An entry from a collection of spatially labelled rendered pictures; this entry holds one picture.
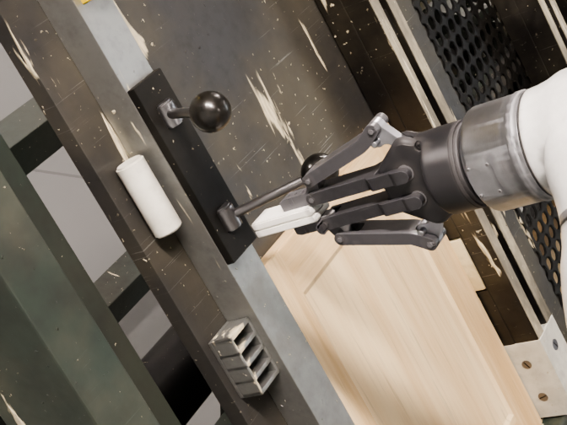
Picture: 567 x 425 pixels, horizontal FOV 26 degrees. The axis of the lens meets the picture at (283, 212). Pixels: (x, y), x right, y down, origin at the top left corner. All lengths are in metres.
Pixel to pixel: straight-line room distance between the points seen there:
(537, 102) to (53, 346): 0.44
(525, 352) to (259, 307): 0.55
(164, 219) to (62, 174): 2.81
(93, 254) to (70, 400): 2.56
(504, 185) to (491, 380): 0.72
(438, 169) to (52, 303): 0.34
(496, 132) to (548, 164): 0.05
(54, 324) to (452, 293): 0.70
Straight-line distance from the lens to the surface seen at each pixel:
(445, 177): 0.99
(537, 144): 0.95
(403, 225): 1.08
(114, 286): 3.17
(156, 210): 1.19
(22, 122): 2.67
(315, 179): 1.08
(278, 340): 1.27
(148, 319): 3.34
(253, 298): 1.25
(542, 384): 1.73
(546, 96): 0.95
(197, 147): 1.22
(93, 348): 1.07
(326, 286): 1.39
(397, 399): 1.47
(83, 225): 3.73
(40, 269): 1.04
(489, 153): 0.96
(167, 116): 1.19
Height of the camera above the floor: 2.08
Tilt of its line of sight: 34 degrees down
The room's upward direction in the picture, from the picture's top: straight up
